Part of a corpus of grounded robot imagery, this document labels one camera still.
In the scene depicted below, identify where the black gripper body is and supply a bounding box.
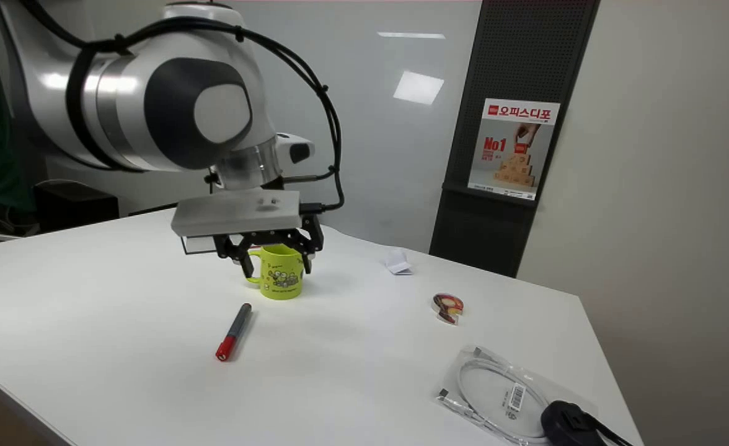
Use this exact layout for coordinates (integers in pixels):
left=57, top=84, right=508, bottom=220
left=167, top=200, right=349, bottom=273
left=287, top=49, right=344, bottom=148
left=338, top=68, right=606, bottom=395
left=213, top=220, right=328, bottom=254

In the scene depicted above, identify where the red capped black marker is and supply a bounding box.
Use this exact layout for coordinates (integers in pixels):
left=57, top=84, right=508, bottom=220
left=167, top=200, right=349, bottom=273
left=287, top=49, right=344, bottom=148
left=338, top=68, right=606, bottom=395
left=213, top=299, right=255, bottom=364

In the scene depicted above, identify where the small white paper piece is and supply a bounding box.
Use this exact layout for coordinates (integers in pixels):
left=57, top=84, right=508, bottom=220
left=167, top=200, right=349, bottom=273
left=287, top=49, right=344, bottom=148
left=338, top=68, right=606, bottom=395
left=379, top=247, right=415, bottom=278

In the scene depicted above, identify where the white glass board panel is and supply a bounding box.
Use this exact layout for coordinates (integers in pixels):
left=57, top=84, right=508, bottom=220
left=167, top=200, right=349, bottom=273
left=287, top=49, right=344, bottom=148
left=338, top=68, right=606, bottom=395
left=211, top=0, right=485, bottom=255

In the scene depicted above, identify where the brown tape roll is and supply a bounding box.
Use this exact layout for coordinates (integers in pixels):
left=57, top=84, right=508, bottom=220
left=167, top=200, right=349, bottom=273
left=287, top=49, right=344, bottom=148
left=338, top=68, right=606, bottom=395
left=432, top=291, right=467, bottom=328

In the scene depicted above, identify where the black box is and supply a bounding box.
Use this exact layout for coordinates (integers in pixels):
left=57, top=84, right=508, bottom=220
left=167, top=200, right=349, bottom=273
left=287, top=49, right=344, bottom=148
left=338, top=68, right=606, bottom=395
left=32, top=178, right=121, bottom=233

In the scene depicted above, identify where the black brochure rack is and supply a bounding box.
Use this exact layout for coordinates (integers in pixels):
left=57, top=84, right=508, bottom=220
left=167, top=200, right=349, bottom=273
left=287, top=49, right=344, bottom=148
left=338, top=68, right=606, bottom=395
left=427, top=0, right=604, bottom=281

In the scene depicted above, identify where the grey wrist camera bar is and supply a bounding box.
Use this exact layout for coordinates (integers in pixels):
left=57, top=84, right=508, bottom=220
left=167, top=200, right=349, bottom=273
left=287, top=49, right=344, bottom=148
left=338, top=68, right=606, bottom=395
left=172, top=188, right=305, bottom=241

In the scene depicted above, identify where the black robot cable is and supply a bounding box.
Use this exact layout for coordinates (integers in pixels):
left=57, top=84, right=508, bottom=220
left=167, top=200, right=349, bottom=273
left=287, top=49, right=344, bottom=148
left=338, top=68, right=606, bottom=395
left=16, top=0, right=348, bottom=215

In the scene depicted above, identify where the white cable in plastic bag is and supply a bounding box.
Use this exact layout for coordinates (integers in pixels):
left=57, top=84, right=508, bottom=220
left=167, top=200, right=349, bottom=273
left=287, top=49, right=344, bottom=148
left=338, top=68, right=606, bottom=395
left=432, top=345, right=597, bottom=446

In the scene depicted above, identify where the black strap bundle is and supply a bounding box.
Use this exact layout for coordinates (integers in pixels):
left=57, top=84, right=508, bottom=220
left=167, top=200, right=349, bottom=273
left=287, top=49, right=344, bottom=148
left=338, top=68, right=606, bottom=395
left=539, top=399, right=635, bottom=446

